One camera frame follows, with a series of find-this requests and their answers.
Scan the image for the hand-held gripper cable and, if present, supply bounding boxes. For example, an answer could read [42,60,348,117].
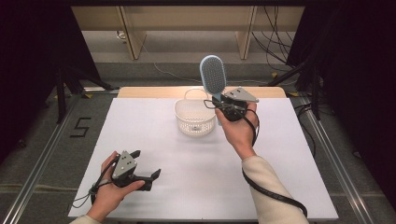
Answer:
[70,155,120,210]
[204,98,309,218]

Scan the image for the light blue hairbrush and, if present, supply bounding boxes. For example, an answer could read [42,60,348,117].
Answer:
[199,54,227,127]

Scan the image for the white table cover sheet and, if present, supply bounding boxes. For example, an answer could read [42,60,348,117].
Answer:
[67,97,340,220]

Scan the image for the black tripod stand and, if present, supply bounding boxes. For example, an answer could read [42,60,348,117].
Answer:
[55,62,120,124]
[266,60,322,121]

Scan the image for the person's right hand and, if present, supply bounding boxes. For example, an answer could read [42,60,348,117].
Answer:
[214,102,260,161]

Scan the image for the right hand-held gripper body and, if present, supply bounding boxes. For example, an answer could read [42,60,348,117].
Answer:
[218,87,260,122]

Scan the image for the light wooden desk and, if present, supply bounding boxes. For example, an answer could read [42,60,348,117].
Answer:
[71,5,305,61]

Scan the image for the white plastic basket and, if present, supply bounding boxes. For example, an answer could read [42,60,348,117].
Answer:
[174,88,218,137]

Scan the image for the hanging black cables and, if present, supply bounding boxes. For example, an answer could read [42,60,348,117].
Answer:
[251,6,300,68]

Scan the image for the left hand-held gripper cable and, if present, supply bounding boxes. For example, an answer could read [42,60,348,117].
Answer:
[70,155,120,210]

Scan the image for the aluminium floor rail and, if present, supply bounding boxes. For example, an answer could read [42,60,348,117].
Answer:
[0,92,82,224]
[297,94,376,224]

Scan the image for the person's left hand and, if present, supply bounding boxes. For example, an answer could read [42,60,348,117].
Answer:
[86,151,147,223]

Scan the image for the white floor cable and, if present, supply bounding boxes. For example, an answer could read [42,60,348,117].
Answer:
[141,43,300,87]

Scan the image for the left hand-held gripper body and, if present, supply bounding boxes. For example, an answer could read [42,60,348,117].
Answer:
[111,150,153,192]

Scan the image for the black curtain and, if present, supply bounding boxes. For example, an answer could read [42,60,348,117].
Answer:
[0,0,102,164]
[286,0,396,204]

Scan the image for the right hand-held gripper cable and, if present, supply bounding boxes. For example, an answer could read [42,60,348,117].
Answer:
[204,98,309,218]

